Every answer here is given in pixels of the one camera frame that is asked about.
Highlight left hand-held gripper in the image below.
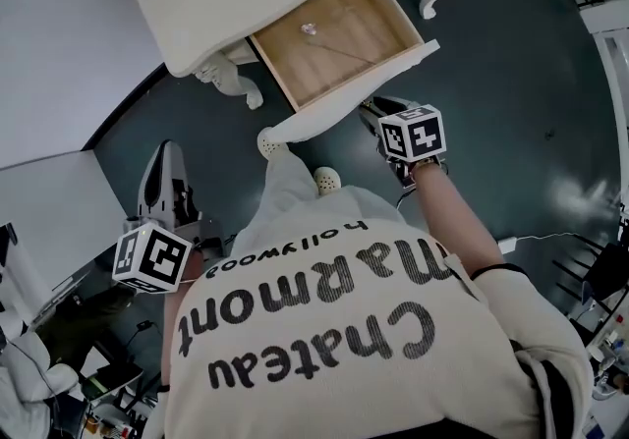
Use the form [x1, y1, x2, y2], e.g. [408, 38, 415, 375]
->
[111, 139, 230, 294]

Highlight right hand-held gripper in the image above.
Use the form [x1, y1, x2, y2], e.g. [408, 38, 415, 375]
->
[358, 95, 449, 191]

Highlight large white wooden drawer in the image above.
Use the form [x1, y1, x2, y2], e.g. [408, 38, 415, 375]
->
[248, 0, 441, 143]

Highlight person's right forearm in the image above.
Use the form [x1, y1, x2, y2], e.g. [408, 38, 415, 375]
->
[412, 161, 507, 281]

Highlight person's left forearm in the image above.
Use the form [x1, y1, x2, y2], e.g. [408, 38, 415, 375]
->
[184, 247, 205, 284]

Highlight person's right cream shoe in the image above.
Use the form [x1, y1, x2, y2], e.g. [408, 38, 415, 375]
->
[313, 166, 343, 196]

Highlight person's cream shoe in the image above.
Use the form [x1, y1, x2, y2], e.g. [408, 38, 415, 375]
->
[257, 126, 289, 161]
[313, 166, 343, 196]

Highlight grey desk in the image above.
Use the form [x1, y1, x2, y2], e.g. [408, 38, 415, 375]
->
[0, 147, 129, 291]

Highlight person's left cream shoe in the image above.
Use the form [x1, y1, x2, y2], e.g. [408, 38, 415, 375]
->
[257, 126, 289, 161]

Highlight person's cream trousers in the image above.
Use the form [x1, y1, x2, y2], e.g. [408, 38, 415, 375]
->
[230, 141, 409, 256]

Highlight black office chair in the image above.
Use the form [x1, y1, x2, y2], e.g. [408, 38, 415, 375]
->
[78, 362, 148, 428]

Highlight white storage shelf rack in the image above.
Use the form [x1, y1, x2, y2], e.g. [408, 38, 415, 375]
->
[535, 0, 629, 134]

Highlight cream printed sweater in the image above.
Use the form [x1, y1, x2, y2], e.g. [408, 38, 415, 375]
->
[146, 218, 596, 439]

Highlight black folding chair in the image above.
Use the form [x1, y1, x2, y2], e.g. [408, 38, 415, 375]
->
[549, 230, 629, 330]

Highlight cluttered white workbench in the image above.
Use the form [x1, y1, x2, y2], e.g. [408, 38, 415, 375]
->
[564, 289, 629, 439]

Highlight white cable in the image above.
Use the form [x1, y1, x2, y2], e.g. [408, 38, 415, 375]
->
[515, 229, 625, 243]

